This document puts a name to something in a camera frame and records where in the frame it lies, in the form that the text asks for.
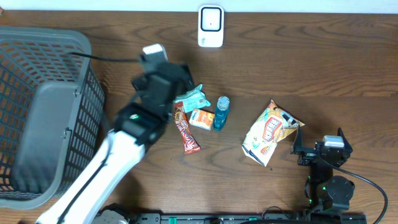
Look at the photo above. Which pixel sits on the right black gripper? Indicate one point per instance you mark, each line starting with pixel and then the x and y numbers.
pixel 308 154

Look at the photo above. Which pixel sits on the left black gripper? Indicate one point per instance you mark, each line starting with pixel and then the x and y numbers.
pixel 187 79

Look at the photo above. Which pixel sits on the teal wet wipes pack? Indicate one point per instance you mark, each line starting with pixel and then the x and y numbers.
pixel 193 99

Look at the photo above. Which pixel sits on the yellow snack package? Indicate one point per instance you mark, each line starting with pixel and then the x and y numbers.
pixel 272 126

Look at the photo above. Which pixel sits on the orange tissue pack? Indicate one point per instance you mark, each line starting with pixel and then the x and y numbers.
pixel 201 119

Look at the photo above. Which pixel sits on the blue liquid bottle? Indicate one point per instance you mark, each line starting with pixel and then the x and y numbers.
pixel 221 113

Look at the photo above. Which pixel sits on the red chocolate bar wrapper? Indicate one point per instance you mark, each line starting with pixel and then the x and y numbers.
pixel 189 142

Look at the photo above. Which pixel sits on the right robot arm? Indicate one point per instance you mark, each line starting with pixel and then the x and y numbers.
pixel 327 193

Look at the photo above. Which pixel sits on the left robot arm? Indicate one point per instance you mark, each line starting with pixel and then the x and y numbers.
pixel 136 128

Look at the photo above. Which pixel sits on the white barcode scanner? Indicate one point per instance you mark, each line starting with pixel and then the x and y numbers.
pixel 210 26

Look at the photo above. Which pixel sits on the grey plastic shopping basket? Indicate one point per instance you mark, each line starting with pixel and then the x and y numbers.
pixel 51 109

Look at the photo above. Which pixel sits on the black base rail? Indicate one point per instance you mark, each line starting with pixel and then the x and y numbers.
pixel 113 216

